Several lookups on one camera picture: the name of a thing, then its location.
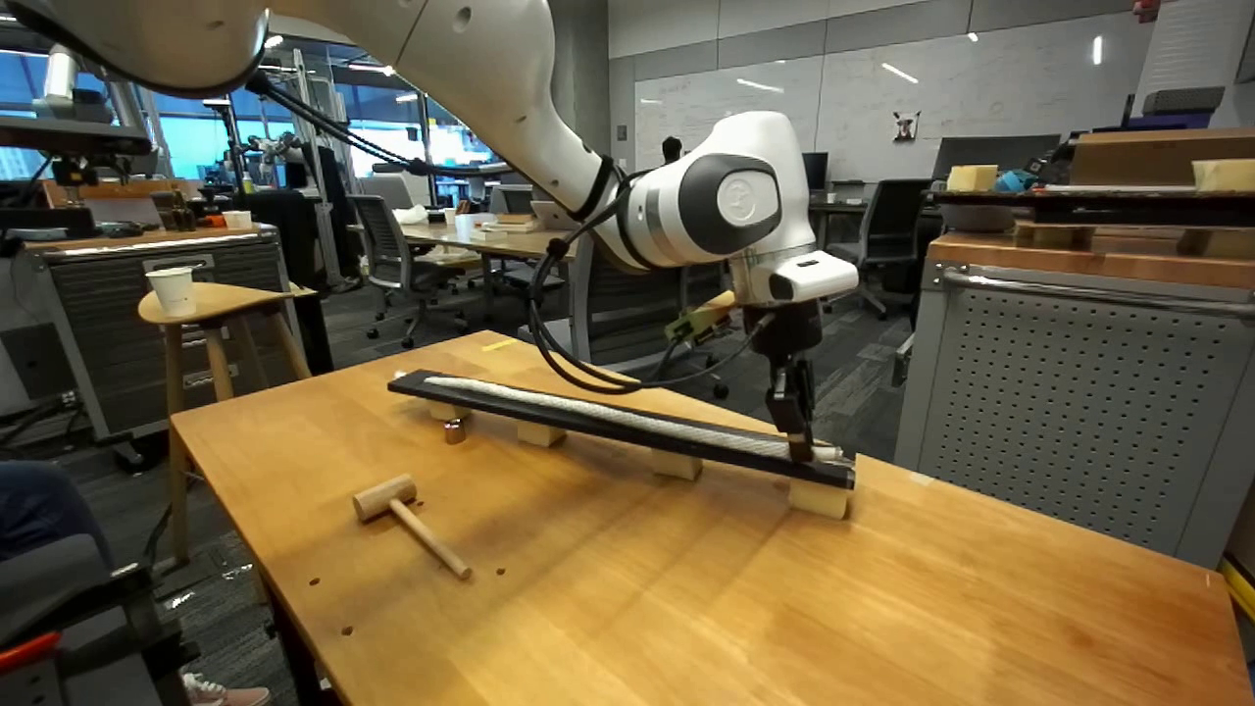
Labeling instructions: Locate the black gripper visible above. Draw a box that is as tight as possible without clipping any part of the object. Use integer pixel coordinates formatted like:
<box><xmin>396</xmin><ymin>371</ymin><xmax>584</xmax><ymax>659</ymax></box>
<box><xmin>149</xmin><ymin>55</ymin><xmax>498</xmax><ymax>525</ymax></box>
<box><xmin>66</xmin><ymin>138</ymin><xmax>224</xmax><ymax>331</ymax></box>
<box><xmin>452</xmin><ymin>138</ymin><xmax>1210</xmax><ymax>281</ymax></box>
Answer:
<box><xmin>746</xmin><ymin>301</ymin><xmax>823</xmax><ymax>461</ymax></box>

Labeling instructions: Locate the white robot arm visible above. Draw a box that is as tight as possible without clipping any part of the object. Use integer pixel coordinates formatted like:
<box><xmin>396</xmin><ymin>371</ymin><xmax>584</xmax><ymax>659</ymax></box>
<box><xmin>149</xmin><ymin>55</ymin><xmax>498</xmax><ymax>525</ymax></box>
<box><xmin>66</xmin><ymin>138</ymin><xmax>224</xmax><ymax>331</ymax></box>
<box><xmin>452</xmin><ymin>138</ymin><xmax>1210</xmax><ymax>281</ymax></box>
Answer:
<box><xmin>2</xmin><ymin>0</ymin><xmax>858</xmax><ymax>461</ymax></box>

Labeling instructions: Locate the black office chair at right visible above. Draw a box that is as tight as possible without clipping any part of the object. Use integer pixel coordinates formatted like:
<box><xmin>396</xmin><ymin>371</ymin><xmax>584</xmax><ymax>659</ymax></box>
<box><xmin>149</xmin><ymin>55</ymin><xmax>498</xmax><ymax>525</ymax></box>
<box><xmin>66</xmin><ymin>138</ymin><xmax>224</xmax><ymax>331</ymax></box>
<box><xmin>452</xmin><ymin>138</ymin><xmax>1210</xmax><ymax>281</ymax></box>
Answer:
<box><xmin>839</xmin><ymin>180</ymin><xmax>929</xmax><ymax>318</ymax></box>

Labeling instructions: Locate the grey office chair near table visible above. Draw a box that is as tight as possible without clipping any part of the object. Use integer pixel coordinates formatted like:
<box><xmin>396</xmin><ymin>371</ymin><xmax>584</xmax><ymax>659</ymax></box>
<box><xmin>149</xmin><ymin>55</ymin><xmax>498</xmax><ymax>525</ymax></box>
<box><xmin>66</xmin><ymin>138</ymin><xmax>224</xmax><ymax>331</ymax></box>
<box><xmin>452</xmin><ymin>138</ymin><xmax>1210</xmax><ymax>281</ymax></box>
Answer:
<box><xmin>564</xmin><ymin>238</ymin><xmax>726</xmax><ymax>386</ymax></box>

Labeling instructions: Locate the black computer monitor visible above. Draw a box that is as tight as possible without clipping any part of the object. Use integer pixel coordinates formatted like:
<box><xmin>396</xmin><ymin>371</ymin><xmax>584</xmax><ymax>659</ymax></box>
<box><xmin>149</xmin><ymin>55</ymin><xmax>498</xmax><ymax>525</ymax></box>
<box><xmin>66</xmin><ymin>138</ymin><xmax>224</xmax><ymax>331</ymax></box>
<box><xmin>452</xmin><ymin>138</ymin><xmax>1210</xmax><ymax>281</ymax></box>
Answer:
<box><xmin>802</xmin><ymin>154</ymin><xmax>827</xmax><ymax>193</ymax></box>

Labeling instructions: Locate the person sitting in background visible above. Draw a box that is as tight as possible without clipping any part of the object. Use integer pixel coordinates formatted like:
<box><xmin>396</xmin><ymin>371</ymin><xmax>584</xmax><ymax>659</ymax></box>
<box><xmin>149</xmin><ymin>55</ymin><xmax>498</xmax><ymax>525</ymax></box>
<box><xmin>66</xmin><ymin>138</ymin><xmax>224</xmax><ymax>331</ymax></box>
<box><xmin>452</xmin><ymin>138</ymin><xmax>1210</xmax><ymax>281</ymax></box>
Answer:
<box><xmin>658</xmin><ymin>138</ymin><xmax>683</xmax><ymax>166</ymax></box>

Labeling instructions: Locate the grey perforated metal cabinet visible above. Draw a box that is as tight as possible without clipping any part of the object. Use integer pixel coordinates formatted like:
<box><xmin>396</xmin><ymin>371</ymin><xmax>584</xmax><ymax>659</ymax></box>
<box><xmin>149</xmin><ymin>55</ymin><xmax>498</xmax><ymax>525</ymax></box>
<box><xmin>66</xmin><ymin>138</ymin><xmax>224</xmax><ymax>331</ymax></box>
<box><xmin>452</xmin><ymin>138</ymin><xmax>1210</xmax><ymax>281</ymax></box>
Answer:
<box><xmin>892</xmin><ymin>236</ymin><xmax>1255</xmax><ymax>565</ymax></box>

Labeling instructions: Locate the wooden meeting table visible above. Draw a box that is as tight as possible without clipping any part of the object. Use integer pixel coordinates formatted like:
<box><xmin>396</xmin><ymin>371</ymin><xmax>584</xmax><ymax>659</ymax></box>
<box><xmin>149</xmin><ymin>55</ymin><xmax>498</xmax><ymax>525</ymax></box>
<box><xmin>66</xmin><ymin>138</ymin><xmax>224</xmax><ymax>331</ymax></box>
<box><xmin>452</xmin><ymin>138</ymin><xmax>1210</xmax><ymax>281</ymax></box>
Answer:
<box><xmin>396</xmin><ymin>213</ymin><xmax>556</xmax><ymax>267</ymax></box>

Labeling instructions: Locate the small wooden mallet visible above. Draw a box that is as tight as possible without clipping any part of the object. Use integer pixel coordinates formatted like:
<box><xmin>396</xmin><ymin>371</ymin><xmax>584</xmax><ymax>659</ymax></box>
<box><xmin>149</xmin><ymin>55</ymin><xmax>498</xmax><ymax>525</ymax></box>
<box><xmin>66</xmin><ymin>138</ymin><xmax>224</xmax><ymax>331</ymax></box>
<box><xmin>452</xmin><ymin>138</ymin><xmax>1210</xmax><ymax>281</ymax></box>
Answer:
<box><xmin>354</xmin><ymin>473</ymin><xmax>475</xmax><ymax>579</ymax></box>

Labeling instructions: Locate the grey office chair at left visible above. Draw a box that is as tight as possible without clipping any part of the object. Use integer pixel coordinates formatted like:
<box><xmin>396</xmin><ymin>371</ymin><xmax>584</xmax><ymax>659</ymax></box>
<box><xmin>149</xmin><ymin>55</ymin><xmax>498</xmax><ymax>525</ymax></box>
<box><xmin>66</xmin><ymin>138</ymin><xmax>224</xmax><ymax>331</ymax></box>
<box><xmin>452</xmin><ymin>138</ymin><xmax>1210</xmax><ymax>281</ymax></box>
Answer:
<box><xmin>347</xmin><ymin>193</ymin><xmax>479</xmax><ymax>350</ymax></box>

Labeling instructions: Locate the round wooden stool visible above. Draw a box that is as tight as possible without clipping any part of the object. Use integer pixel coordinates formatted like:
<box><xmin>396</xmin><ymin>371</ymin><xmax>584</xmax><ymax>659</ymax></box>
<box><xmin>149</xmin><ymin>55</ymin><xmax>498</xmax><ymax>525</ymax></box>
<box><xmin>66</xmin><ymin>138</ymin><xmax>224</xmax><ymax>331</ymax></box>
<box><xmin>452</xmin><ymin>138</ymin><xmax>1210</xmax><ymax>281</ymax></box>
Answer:
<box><xmin>137</xmin><ymin>281</ymin><xmax>309</xmax><ymax>565</ymax></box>

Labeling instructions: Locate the white paper cup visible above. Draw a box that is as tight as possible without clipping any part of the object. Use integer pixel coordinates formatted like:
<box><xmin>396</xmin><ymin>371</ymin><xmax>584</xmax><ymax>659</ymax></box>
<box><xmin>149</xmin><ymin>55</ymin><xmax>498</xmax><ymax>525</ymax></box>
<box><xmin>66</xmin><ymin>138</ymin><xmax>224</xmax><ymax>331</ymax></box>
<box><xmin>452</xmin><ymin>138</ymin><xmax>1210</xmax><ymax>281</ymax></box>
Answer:
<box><xmin>149</xmin><ymin>267</ymin><xmax>196</xmax><ymax>318</ymax></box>

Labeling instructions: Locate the grey cabinet at left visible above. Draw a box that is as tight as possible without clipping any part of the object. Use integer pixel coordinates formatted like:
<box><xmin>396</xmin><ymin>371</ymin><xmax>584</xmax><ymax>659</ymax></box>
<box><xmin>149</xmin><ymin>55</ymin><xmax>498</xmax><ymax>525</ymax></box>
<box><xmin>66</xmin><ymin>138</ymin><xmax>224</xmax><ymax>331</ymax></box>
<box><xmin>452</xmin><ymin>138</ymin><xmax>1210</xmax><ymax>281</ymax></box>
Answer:
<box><xmin>28</xmin><ymin>226</ymin><xmax>286</xmax><ymax>439</ymax></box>

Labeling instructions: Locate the black grooved rail on blocks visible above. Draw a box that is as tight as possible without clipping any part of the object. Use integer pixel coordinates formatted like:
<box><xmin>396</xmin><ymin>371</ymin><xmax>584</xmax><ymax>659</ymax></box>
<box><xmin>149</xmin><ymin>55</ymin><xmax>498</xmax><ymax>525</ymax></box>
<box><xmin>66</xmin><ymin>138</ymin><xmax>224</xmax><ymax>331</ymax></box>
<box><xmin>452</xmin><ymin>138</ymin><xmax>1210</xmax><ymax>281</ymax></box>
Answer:
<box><xmin>389</xmin><ymin>367</ymin><xmax>853</xmax><ymax>519</ymax></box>

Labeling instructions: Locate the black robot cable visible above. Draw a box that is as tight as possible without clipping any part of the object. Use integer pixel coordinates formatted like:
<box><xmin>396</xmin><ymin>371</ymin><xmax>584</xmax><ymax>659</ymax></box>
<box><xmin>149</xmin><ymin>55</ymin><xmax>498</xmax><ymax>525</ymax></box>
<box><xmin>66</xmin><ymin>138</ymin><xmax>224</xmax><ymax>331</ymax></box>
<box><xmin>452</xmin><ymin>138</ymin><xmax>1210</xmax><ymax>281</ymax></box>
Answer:
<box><xmin>237</xmin><ymin>70</ymin><xmax>741</xmax><ymax>399</ymax></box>

